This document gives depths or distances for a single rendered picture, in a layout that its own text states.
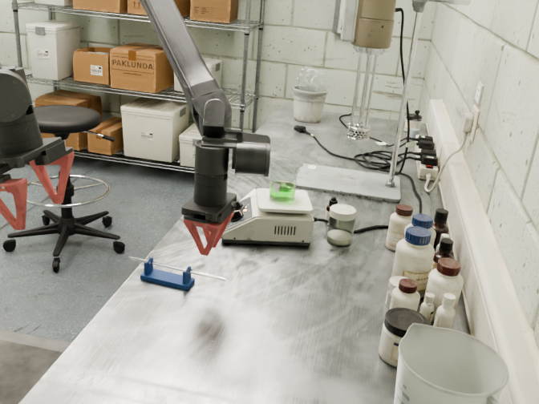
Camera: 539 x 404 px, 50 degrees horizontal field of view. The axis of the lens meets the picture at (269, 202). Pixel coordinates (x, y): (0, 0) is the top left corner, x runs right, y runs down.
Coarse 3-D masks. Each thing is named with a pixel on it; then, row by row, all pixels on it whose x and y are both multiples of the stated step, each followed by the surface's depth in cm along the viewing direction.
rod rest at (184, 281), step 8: (144, 264) 108; (144, 272) 109; (152, 272) 110; (160, 272) 110; (168, 272) 110; (184, 272) 106; (144, 280) 109; (152, 280) 108; (160, 280) 108; (168, 280) 108; (176, 280) 108; (184, 280) 106; (192, 280) 108; (176, 288) 107; (184, 288) 106
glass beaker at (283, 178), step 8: (280, 160) 129; (272, 168) 124; (280, 168) 129; (288, 168) 129; (296, 168) 127; (272, 176) 125; (280, 176) 123; (288, 176) 123; (296, 176) 125; (272, 184) 125; (280, 184) 124; (288, 184) 124; (296, 184) 126; (272, 192) 126; (280, 192) 125; (288, 192) 125; (272, 200) 126; (280, 200) 126; (288, 200) 126
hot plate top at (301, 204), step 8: (256, 192) 132; (264, 192) 131; (296, 192) 133; (304, 192) 133; (264, 200) 127; (296, 200) 128; (304, 200) 129; (264, 208) 123; (272, 208) 123; (280, 208) 123; (288, 208) 124; (296, 208) 124; (304, 208) 124; (312, 208) 125
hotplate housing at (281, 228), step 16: (256, 208) 127; (240, 224) 124; (256, 224) 124; (272, 224) 124; (288, 224) 124; (304, 224) 124; (224, 240) 125; (240, 240) 125; (256, 240) 126; (272, 240) 125; (288, 240) 126; (304, 240) 126
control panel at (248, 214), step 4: (244, 200) 134; (248, 200) 133; (244, 204) 132; (248, 204) 130; (240, 208) 131; (244, 208) 130; (248, 208) 128; (244, 212) 128; (248, 212) 127; (244, 216) 126; (248, 216) 125; (252, 216) 124; (240, 220) 125; (244, 220) 124; (228, 224) 126; (232, 224) 125
